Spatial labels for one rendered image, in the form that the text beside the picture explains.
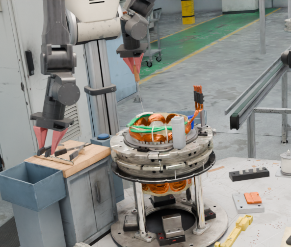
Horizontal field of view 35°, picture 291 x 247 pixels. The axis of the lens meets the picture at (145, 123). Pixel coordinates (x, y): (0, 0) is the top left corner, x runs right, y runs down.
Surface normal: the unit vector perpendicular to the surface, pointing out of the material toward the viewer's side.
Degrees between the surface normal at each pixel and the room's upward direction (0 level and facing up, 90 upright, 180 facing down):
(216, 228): 0
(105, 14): 90
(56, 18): 84
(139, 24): 100
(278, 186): 0
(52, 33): 82
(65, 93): 91
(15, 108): 90
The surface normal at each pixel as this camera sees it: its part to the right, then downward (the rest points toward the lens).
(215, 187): -0.10, -0.95
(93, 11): 0.45, 0.23
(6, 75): -0.44, 0.31
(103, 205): 0.79, 0.11
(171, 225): 0.18, 0.28
